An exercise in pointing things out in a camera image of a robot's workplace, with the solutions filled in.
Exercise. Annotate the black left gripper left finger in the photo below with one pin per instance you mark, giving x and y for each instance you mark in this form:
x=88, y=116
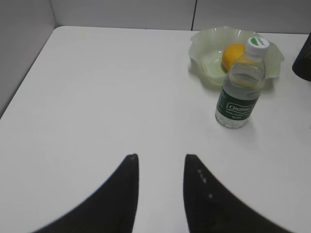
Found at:
x=110, y=209

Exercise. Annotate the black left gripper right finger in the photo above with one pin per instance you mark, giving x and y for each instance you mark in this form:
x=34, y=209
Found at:
x=247, y=194

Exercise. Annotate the clear water bottle green label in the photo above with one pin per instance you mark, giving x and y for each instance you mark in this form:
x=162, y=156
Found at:
x=235, y=104

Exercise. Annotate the yellow mango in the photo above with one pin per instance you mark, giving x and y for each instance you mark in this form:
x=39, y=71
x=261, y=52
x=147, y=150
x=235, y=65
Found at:
x=232, y=57

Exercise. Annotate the frosted green wavy glass plate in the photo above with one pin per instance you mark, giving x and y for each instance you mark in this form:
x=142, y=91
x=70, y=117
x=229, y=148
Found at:
x=207, y=49

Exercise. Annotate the black mesh pen holder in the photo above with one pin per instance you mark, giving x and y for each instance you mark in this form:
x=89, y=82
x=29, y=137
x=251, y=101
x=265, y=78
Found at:
x=302, y=64

